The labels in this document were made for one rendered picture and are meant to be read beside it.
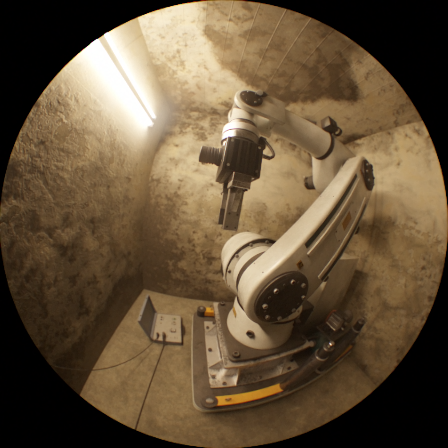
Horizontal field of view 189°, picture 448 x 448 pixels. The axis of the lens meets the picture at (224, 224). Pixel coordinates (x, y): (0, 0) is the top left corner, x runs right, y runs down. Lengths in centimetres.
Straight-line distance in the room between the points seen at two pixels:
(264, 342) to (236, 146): 84
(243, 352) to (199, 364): 36
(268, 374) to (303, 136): 137
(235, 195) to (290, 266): 28
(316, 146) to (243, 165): 49
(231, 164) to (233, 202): 12
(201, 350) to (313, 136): 144
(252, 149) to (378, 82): 140
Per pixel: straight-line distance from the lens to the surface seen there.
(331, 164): 89
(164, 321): 158
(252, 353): 76
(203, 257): 165
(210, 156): 53
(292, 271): 44
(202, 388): 96
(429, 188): 172
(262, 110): 64
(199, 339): 113
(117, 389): 136
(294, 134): 74
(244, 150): 47
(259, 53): 135
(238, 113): 64
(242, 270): 51
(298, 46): 133
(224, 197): 59
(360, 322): 96
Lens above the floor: 125
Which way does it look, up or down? 6 degrees down
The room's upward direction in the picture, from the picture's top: 10 degrees clockwise
